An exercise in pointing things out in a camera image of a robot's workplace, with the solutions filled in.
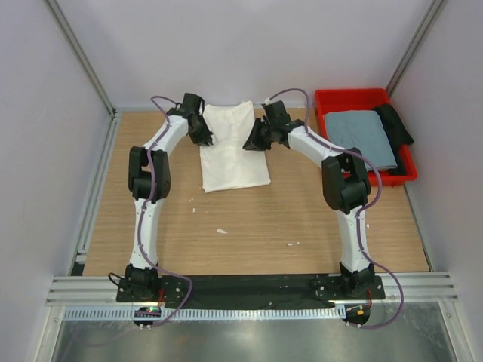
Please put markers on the aluminium frame post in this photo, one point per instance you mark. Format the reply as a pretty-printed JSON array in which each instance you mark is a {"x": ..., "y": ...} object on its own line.
[
  {"x": 423, "y": 29},
  {"x": 61, "y": 20}
]

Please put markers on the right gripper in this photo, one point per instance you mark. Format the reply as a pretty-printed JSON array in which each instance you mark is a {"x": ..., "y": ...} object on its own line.
[{"x": 253, "y": 142}]

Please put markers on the black t shirt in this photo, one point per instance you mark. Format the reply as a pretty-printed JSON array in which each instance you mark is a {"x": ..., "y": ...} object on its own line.
[{"x": 396, "y": 133}]

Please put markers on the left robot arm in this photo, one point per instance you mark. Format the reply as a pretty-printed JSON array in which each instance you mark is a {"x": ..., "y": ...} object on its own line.
[{"x": 149, "y": 182}]

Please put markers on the white t shirt red print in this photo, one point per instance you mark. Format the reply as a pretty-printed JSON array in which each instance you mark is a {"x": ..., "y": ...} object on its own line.
[{"x": 225, "y": 164}]

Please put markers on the grey folded t shirt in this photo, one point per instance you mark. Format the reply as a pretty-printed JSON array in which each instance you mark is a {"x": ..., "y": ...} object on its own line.
[{"x": 361, "y": 129}]

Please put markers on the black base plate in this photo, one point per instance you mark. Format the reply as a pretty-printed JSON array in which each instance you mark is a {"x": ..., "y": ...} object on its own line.
[{"x": 250, "y": 292}]

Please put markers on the left aluminium frame post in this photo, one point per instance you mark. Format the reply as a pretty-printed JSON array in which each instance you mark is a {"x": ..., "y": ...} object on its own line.
[{"x": 61, "y": 20}]

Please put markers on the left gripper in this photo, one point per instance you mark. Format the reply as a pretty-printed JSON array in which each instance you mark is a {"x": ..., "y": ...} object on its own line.
[{"x": 205, "y": 138}]

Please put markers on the slotted cable duct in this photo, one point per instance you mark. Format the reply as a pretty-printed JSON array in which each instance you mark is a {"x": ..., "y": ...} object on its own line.
[{"x": 151, "y": 313}]

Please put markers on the right aluminium frame post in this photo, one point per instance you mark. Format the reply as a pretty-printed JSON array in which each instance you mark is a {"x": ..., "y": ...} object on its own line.
[{"x": 423, "y": 29}]

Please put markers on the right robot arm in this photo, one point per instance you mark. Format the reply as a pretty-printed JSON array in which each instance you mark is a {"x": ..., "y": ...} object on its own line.
[{"x": 345, "y": 186}]

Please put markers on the red plastic bin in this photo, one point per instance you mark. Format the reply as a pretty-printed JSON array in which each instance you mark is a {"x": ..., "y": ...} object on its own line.
[{"x": 340, "y": 100}]

